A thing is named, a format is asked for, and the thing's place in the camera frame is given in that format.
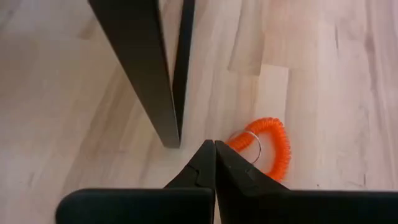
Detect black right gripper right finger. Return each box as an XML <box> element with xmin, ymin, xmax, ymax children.
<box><xmin>214</xmin><ymin>140</ymin><xmax>398</xmax><ymax>224</ymax></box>

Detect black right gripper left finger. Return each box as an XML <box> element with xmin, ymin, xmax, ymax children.
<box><xmin>55</xmin><ymin>139</ymin><xmax>216</xmax><ymax>224</ymax></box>

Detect orange coil wristband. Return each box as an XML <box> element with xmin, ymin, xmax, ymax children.
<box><xmin>224</xmin><ymin>117</ymin><xmax>292</xmax><ymax>183</ymax></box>

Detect wooden shelf riser black legs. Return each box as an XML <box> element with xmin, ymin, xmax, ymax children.
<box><xmin>88</xmin><ymin>0</ymin><xmax>196</xmax><ymax>149</ymax></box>

